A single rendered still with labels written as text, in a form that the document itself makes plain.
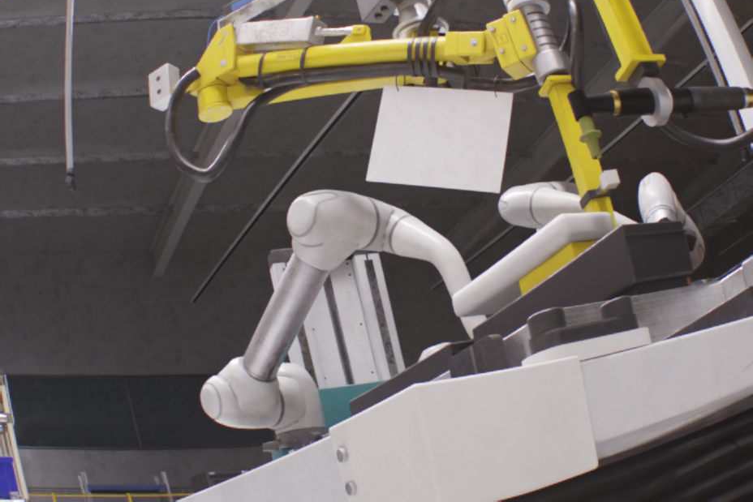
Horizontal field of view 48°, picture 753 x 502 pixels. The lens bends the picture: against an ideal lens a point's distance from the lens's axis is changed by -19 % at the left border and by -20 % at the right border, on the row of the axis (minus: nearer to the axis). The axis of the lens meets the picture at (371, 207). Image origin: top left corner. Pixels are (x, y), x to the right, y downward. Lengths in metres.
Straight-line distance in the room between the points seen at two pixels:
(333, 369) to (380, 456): 2.49
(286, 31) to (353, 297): 1.02
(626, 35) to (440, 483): 1.17
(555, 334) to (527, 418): 0.07
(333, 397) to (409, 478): 2.41
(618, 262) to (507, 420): 0.75
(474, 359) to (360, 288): 1.93
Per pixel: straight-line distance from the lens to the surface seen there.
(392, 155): 2.30
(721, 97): 1.69
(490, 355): 1.24
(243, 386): 2.64
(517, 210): 2.69
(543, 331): 0.67
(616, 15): 1.65
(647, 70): 1.60
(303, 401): 2.80
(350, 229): 2.43
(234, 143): 2.51
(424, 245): 2.44
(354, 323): 3.18
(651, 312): 1.30
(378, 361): 3.12
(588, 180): 2.06
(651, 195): 2.29
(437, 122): 2.27
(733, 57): 7.74
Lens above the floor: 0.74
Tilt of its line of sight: 21 degrees up
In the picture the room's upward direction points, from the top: 13 degrees counter-clockwise
